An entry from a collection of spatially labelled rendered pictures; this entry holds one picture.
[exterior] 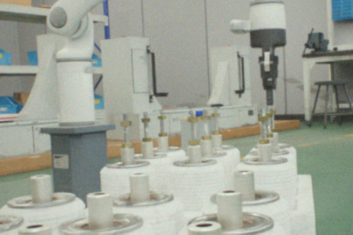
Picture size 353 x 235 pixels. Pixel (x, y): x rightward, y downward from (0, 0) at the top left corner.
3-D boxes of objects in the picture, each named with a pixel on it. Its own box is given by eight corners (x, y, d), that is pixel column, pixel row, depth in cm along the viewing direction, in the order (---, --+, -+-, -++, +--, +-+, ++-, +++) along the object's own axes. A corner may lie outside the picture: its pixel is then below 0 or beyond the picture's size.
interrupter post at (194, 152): (205, 164, 91) (204, 145, 91) (196, 166, 89) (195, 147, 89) (194, 164, 92) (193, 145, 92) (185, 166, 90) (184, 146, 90)
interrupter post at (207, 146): (201, 157, 101) (200, 140, 101) (200, 156, 103) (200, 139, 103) (214, 157, 101) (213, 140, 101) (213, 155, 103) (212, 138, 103)
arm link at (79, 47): (66, 7, 150) (70, 68, 151) (45, 2, 141) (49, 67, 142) (95, 4, 147) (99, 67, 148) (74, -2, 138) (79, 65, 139)
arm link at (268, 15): (234, 35, 116) (233, 6, 116) (287, 31, 114) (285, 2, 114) (228, 30, 107) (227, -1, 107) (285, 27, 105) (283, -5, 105)
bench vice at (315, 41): (318, 55, 577) (317, 31, 575) (333, 53, 566) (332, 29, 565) (300, 53, 544) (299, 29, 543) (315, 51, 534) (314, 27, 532)
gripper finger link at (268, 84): (265, 80, 111) (266, 105, 111) (264, 80, 108) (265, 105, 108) (273, 80, 110) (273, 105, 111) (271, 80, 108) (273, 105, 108)
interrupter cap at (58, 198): (-7, 212, 59) (-7, 205, 59) (28, 198, 66) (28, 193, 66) (58, 211, 58) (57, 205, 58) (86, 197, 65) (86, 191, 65)
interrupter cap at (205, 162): (226, 163, 91) (225, 159, 91) (198, 169, 85) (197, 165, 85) (192, 161, 96) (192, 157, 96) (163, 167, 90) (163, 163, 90)
